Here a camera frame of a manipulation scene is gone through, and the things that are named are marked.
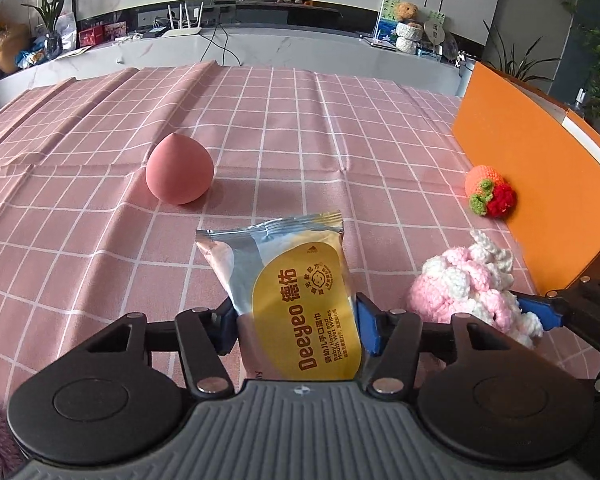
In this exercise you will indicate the white crochet pot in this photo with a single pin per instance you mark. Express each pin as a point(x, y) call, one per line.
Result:
point(408, 46)
point(410, 31)

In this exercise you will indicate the orange cardboard box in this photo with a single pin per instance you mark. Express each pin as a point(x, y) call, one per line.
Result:
point(530, 160)

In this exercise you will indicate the dark picture frame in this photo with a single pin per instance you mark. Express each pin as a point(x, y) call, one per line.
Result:
point(69, 25)

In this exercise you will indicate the pink and white crochet toy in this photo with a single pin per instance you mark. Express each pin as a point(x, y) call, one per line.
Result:
point(455, 290)

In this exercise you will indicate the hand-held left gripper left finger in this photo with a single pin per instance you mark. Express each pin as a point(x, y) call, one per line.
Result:
point(226, 330)

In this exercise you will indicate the green plant in glass vase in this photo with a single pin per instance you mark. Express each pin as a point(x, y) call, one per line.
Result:
point(53, 45)

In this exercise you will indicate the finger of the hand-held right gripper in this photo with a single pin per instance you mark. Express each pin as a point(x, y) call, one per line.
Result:
point(545, 312)

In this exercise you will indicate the red crochet strawberry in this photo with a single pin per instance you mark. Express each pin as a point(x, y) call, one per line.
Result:
point(504, 199)

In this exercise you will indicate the pink checked tablecloth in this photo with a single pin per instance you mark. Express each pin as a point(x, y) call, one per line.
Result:
point(305, 125)

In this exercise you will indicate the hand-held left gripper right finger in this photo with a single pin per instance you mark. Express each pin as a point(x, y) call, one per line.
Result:
point(369, 327)

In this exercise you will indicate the white marble cabinet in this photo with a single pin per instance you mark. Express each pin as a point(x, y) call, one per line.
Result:
point(305, 55)

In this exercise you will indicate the silver wet wipes packet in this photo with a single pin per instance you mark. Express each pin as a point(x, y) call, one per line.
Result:
point(300, 300)

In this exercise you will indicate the round white sign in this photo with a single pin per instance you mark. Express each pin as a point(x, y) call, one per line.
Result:
point(434, 32)

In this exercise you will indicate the golden vase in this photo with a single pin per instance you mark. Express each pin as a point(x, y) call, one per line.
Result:
point(10, 52)

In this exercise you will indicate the pink makeup sponge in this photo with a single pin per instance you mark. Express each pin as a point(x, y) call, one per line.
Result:
point(180, 170)

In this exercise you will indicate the tall leafy houseplant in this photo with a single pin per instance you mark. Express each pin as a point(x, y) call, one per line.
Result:
point(517, 67)

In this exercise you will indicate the brown teddy bear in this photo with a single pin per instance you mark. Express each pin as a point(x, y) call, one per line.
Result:
point(407, 12)

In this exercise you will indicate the blue snack bag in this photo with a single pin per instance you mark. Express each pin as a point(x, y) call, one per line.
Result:
point(32, 57)

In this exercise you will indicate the white router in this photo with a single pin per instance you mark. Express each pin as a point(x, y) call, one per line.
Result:
point(182, 32)

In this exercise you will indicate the orange crochet fruit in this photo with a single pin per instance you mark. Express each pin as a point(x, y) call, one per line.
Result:
point(482, 174)

